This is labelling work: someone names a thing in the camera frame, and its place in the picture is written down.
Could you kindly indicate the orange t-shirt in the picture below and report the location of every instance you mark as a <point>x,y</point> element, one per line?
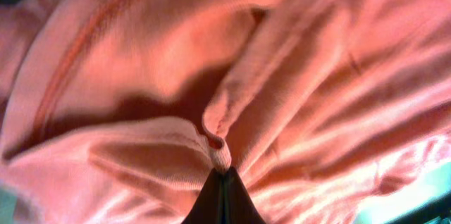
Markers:
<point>116,111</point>

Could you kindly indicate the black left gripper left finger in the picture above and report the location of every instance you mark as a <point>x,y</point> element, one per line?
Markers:
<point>208,207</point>

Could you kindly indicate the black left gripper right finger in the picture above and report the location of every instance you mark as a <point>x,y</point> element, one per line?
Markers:
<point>238,207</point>

